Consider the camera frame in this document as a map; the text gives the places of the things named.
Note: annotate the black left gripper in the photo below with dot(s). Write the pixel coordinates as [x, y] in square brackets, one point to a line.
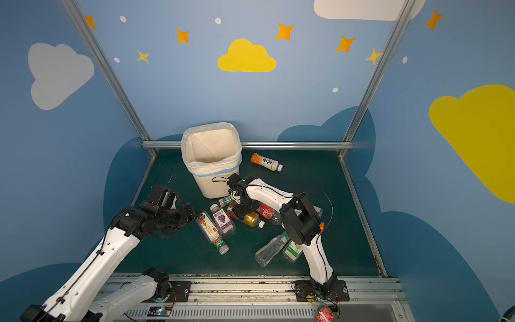
[182, 213]

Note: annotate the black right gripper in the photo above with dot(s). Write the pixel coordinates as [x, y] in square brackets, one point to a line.
[245, 205]

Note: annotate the grape juice purple label bottle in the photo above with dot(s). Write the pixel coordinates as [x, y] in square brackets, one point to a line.
[222, 220]

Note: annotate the yellow tea red label bottle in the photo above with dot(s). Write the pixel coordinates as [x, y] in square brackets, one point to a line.
[250, 219]

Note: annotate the lime green label bottle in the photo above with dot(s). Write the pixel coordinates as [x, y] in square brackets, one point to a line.
[292, 251]

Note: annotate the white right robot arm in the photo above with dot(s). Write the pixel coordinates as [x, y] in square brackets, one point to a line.
[300, 220]

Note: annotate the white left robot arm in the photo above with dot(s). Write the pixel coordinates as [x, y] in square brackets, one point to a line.
[74, 301]

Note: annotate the white ribbed plastic bin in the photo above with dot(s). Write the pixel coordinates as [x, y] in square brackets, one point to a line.
[213, 187]

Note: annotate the clear blue-edged bin liner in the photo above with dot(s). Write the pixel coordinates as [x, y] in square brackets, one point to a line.
[211, 149]

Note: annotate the crane label clear bottle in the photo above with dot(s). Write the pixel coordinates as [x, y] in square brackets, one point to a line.
[225, 201]

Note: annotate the orange bottle near back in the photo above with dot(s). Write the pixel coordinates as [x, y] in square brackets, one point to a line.
[268, 163]

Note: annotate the red green label soda bottle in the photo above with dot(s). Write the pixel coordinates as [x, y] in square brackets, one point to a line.
[270, 214]

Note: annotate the clear green cap bottle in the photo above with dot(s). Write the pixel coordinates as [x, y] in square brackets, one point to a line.
[265, 254]

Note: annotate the green circuit board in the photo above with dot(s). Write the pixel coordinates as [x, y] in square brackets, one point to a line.
[158, 312]

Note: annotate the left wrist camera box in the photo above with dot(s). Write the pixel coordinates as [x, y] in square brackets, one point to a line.
[160, 197]

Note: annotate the aluminium frame back rail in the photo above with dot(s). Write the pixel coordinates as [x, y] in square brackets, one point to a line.
[256, 145]

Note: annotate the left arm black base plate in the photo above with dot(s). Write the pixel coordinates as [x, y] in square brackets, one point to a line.
[174, 292]

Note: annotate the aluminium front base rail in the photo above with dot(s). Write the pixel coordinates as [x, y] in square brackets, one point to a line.
[273, 290]

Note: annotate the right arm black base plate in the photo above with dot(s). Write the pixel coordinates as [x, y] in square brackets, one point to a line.
[308, 291]

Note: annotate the aluminium left upright post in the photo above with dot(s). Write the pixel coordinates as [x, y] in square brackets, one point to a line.
[77, 17]

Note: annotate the aluminium upright post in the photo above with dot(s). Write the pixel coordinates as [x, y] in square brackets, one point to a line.
[77, 17]
[389, 49]

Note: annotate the aluminium right upright post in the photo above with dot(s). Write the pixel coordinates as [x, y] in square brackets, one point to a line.
[389, 49]

